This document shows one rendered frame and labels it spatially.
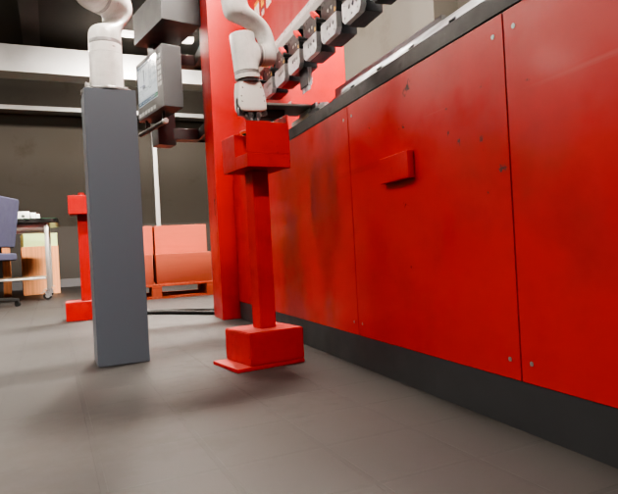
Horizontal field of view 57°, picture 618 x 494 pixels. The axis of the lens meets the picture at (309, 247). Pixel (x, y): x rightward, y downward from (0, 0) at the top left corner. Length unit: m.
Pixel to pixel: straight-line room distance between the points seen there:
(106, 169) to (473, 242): 1.38
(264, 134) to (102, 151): 0.62
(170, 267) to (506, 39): 4.39
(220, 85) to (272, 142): 1.53
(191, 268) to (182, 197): 4.23
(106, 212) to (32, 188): 7.11
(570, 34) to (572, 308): 0.47
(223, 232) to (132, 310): 1.22
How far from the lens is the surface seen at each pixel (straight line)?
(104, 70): 2.30
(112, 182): 2.18
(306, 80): 2.60
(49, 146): 9.35
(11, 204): 5.86
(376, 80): 1.69
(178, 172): 9.48
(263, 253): 1.94
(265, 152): 1.90
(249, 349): 1.87
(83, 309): 3.91
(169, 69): 3.51
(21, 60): 8.12
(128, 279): 2.17
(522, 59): 1.20
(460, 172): 1.32
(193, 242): 5.67
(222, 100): 3.40
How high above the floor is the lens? 0.39
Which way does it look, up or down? level
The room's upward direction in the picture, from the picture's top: 3 degrees counter-clockwise
